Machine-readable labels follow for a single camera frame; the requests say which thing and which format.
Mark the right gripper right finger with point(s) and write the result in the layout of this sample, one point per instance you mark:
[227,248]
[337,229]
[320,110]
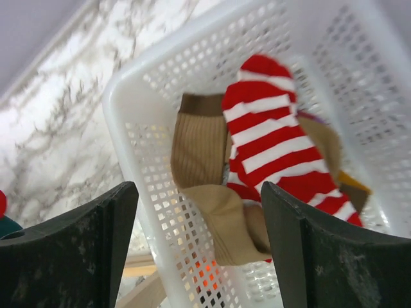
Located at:
[323,261]

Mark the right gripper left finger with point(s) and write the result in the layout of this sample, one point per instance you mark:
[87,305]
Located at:
[75,259]

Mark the wooden hanger rack frame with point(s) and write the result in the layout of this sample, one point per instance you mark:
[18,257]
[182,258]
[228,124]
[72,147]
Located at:
[150,292]

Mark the red white striped sock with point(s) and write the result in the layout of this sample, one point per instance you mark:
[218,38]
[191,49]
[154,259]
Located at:
[269,144]

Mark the black orange highlighter marker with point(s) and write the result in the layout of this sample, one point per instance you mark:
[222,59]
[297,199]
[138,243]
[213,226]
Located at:
[205,283]

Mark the plain tan sock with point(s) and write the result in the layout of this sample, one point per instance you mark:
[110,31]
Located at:
[199,155]

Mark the white plastic basket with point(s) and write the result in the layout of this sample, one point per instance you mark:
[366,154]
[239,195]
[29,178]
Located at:
[311,95]

